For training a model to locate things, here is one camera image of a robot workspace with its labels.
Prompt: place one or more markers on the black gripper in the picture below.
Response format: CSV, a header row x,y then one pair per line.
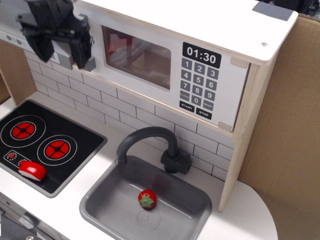
x,y
55,20

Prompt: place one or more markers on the grey plastic sink basin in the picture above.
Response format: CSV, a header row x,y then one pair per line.
x,y
112,204

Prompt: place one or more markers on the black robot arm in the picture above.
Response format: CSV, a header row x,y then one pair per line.
x,y
54,20

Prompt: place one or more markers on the brown cardboard panel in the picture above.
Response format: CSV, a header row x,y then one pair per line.
x,y
282,163

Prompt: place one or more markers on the white wooden microwave cabinet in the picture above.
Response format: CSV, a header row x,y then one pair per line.
x,y
249,30

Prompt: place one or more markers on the red tuna sushi toy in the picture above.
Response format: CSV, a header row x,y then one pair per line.
x,y
32,170

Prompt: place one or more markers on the white toy microwave door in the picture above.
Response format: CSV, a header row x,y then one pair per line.
x,y
198,80

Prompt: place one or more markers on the grey oven front panel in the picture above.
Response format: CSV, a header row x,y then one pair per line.
x,y
17,223

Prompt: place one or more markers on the salmon sushi toy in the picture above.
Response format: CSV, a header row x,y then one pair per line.
x,y
120,49

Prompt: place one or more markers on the grey toy range hood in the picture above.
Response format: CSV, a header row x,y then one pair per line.
x,y
11,32

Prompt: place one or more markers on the red toy strawberry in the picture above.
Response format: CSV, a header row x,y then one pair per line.
x,y
147,199

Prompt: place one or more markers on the dark grey toy faucet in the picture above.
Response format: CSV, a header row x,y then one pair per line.
x,y
162,139

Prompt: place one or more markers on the black toy stovetop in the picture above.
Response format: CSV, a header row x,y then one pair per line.
x,y
32,132

